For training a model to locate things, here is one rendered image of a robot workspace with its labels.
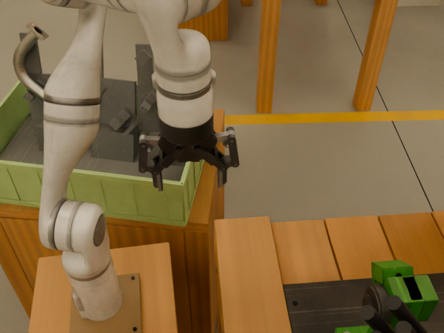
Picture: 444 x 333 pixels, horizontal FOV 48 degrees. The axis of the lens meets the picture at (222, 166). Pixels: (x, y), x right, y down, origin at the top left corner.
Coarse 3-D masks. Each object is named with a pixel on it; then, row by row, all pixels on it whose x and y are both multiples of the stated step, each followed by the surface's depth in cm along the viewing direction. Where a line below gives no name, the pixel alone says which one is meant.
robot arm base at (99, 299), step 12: (108, 276) 98; (72, 288) 101; (84, 288) 97; (96, 288) 98; (108, 288) 101; (84, 300) 101; (96, 300) 101; (108, 300) 103; (120, 300) 109; (84, 312) 106; (96, 312) 104; (108, 312) 106
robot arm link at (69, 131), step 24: (48, 120) 81; (72, 120) 80; (96, 120) 84; (48, 144) 82; (72, 144) 82; (48, 168) 83; (72, 168) 87; (48, 192) 85; (48, 216) 86; (48, 240) 86
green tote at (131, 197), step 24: (0, 120) 148; (0, 144) 149; (0, 168) 132; (24, 168) 130; (192, 168) 136; (0, 192) 139; (24, 192) 137; (72, 192) 133; (96, 192) 132; (120, 192) 131; (144, 192) 129; (168, 192) 127; (192, 192) 140; (120, 216) 138; (144, 216) 136; (168, 216) 134
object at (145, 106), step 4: (152, 92) 139; (148, 96) 139; (152, 96) 139; (156, 96) 139; (144, 100) 140; (148, 100) 140; (152, 100) 140; (144, 104) 138; (148, 104) 140; (152, 104) 140; (140, 108) 137; (144, 108) 137; (148, 108) 138; (144, 112) 137
